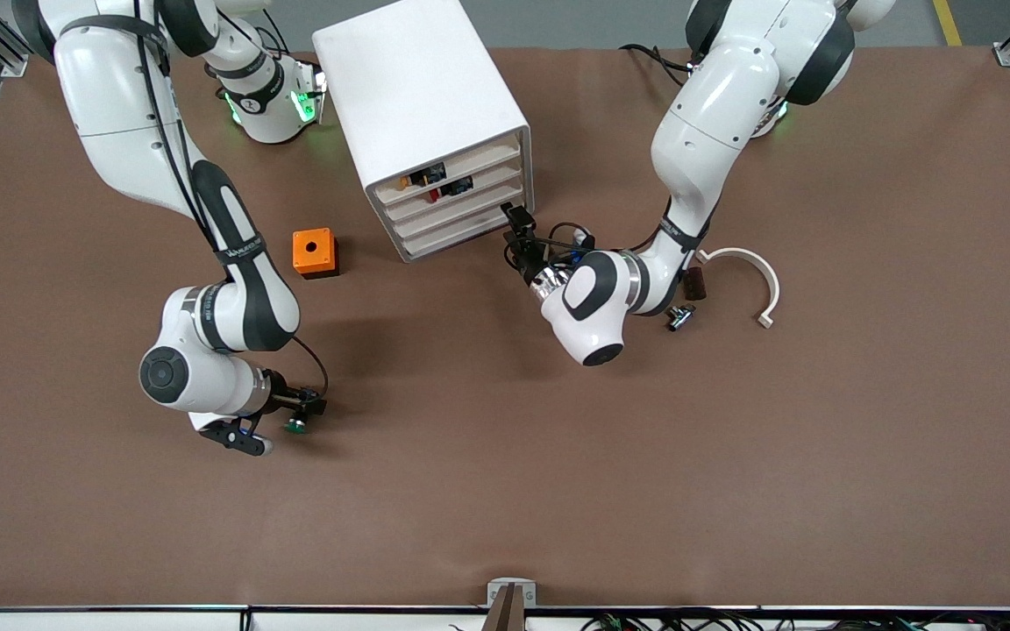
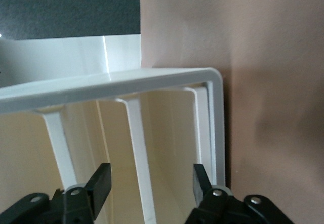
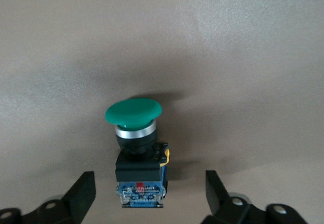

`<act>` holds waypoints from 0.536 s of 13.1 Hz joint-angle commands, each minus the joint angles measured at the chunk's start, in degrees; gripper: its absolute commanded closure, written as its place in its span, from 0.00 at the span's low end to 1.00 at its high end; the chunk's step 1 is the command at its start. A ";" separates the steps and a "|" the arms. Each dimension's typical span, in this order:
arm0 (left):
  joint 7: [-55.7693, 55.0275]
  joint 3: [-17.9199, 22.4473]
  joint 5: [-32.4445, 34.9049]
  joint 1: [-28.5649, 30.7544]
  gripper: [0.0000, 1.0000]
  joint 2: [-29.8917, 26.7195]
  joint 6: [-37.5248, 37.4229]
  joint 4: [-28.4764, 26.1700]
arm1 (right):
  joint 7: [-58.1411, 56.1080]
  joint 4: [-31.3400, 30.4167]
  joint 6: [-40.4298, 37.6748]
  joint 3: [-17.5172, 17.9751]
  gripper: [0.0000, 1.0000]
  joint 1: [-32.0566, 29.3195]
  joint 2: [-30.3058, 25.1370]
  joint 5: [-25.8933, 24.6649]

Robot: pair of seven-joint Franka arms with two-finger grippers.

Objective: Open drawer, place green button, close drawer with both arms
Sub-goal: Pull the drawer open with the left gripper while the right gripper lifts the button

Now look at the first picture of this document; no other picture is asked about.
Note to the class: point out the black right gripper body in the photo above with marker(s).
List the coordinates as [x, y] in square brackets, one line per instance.
[285, 401]

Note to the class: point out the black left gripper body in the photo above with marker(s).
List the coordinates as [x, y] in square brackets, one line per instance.
[529, 258]

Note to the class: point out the green push button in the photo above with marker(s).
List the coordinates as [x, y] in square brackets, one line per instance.
[296, 427]

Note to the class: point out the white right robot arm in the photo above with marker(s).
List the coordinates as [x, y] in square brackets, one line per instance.
[233, 315]

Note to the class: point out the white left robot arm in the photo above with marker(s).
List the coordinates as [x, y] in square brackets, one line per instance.
[715, 105]

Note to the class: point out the red push button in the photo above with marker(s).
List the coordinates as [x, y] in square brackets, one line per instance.
[457, 186]

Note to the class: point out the yellow push button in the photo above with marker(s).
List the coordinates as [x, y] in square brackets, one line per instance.
[422, 177]

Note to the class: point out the orange button box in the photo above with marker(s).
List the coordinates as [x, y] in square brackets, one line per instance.
[325, 259]

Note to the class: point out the white drawer cabinet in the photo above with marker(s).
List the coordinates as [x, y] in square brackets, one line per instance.
[417, 88]

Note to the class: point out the silver metal fitting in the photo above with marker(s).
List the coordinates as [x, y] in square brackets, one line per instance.
[680, 318]

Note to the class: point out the brown terminal block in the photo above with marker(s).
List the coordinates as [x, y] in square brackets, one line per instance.
[696, 286]

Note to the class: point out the white table border strip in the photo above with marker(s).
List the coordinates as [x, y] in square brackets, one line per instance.
[119, 622]

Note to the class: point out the white curved bracket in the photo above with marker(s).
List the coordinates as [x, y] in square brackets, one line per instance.
[772, 285]

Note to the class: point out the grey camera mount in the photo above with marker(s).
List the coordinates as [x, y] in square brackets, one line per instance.
[509, 605]

